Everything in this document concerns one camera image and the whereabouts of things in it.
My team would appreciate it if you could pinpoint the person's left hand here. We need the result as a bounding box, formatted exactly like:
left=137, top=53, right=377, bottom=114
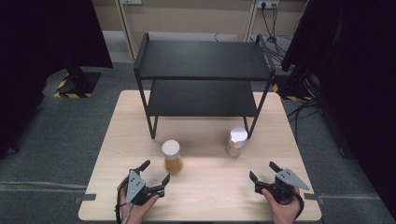
left=119, top=186, right=161, bottom=224

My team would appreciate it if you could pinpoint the bundle of black floor cables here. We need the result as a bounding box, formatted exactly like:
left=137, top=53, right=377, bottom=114
left=286, top=98, right=322, bottom=142

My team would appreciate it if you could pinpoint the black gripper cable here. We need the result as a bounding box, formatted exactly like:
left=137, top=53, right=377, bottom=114
left=114, top=176, right=130, bottom=224
left=293, top=189, right=305, bottom=220

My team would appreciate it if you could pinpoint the white wall socket with plugs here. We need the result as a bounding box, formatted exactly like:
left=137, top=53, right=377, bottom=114
left=256, top=0, right=280, bottom=9

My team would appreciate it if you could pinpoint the grey flat bracket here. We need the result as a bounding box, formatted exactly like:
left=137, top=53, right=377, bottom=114
left=303, top=192, right=326, bottom=204
left=74, top=193, right=97, bottom=204

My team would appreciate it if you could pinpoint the black curtain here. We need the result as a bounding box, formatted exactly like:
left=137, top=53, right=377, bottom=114
left=0, top=0, right=114, bottom=160
left=281, top=0, right=396, bottom=213

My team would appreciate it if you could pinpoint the glass jar of beige powder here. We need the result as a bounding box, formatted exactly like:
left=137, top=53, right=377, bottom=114
left=225, top=126, right=249, bottom=159

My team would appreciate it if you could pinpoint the glass jar of orange powder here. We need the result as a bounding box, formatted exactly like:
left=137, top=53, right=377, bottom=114
left=161, top=139, right=184, bottom=175

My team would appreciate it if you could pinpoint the black power cable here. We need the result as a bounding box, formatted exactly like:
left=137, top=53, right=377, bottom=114
left=261, top=2, right=276, bottom=43
left=271, top=3, right=292, bottom=63

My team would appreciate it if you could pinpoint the black two-tier shelf rack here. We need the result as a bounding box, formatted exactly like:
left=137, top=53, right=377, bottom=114
left=133, top=32, right=276, bottom=140

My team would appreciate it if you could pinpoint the person's right hand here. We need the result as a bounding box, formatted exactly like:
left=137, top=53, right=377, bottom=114
left=261, top=188, right=303, bottom=224

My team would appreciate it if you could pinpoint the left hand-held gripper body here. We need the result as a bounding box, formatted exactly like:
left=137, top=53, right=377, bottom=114
left=123, top=167, right=165, bottom=207

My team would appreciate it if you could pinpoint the stand base with hazard tape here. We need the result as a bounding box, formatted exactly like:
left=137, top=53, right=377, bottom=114
left=53, top=63, right=102, bottom=99
left=273, top=69, right=316, bottom=102

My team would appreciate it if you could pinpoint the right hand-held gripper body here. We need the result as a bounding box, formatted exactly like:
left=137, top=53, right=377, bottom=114
left=254, top=168, right=311, bottom=205

